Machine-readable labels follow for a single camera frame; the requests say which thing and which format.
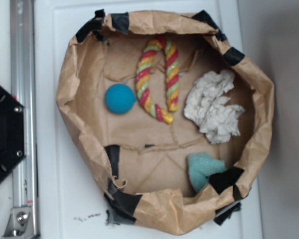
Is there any blue ball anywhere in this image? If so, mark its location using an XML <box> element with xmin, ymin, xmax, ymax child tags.
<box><xmin>105</xmin><ymin>84</ymin><xmax>136</xmax><ymax>115</ymax></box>

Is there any brown paper bag bin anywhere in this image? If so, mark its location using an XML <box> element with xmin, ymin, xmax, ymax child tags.
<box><xmin>56</xmin><ymin>11</ymin><xmax>274</xmax><ymax>235</ymax></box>

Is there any aluminium extrusion rail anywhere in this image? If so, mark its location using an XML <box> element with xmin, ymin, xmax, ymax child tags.
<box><xmin>2</xmin><ymin>0</ymin><xmax>40</xmax><ymax>239</ymax></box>

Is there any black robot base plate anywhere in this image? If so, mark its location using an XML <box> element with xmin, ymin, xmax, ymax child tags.
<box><xmin>0</xmin><ymin>86</ymin><xmax>25</xmax><ymax>183</ymax></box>

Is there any crumpled white cloth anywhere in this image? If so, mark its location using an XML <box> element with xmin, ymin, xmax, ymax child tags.
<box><xmin>184</xmin><ymin>70</ymin><xmax>245</xmax><ymax>144</ymax></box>

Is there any light blue cloth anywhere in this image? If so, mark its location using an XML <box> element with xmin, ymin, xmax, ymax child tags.
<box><xmin>187</xmin><ymin>152</ymin><xmax>227</xmax><ymax>193</ymax></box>

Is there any multicolour twisted rope toy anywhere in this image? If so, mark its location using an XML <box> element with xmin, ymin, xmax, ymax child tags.
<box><xmin>135</xmin><ymin>36</ymin><xmax>180</xmax><ymax>124</ymax></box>

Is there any white tray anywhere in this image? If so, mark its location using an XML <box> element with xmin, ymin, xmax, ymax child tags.
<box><xmin>32</xmin><ymin>0</ymin><xmax>264</xmax><ymax>239</ymax></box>

